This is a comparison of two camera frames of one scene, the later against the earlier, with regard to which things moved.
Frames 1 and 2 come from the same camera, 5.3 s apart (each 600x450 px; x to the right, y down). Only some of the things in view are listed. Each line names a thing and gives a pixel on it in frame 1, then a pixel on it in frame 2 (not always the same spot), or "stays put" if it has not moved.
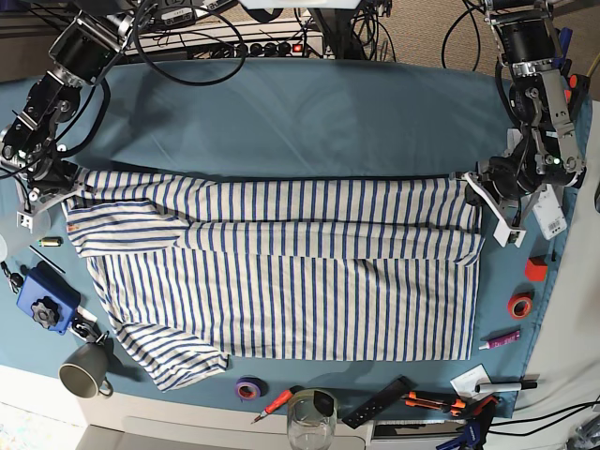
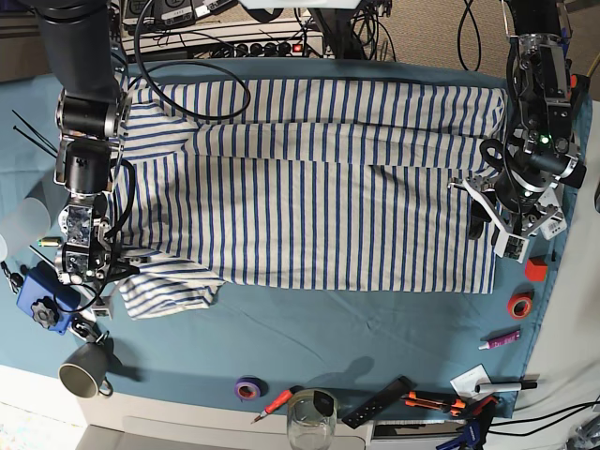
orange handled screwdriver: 278,402 stays put
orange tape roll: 519,304 stays put
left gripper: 45,186 → 112,266
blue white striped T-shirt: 197,267 → 301,185
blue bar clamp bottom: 476,409 stays put
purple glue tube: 499,337 stays put
